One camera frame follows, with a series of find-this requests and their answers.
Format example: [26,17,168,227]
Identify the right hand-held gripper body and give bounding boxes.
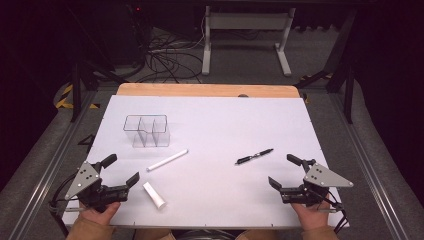
[279,162,355,207]

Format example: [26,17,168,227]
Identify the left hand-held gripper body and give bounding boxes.
[64,161,130,214]

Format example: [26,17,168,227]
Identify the white cylindrical tube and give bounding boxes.
[142,181,167,210]

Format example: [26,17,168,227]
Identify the black pen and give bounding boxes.
[234,148,275,166]

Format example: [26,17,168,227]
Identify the white pen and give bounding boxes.
[146,148,189,173]

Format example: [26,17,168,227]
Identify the clear plastic organizer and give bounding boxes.
[122,114,171,149]

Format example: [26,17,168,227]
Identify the person's left hand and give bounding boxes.
[78,200,122,227]

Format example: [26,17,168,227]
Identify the person's right hand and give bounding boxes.
[290,200,331,232]

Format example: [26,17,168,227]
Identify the person's right leg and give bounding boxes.
[236,229,278,240]

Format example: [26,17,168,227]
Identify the person's leg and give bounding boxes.
[236,229,278,240]
[133,228,176,240]

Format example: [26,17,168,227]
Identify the person's left leg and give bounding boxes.
[133,228,176,240]

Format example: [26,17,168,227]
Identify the black metal stand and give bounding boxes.
[64,59,129,123]
[294,9,356,125]

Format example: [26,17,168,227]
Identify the yellow black hazard tape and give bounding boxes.
[54,83,100,110]

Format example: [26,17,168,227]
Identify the black triangular bracket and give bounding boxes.
[77,133,96,154]

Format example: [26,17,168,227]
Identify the left hand-held gripper cable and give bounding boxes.
[48,173,84,238]

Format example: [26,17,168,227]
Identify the hand-held gripper cable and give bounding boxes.
[48,173,84,238]
[318,189,350,234]

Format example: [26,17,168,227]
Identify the right hand-held gripper cable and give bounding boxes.
[318,189,350,234]

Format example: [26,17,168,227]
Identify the metal floor rail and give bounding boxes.
[328,91,406,240]
[8,89,101,240]

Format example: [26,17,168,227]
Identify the bundle of floor cables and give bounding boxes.
[134,13,205,84]

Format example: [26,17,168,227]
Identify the white metal table frame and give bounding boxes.
[201,5,297,77]

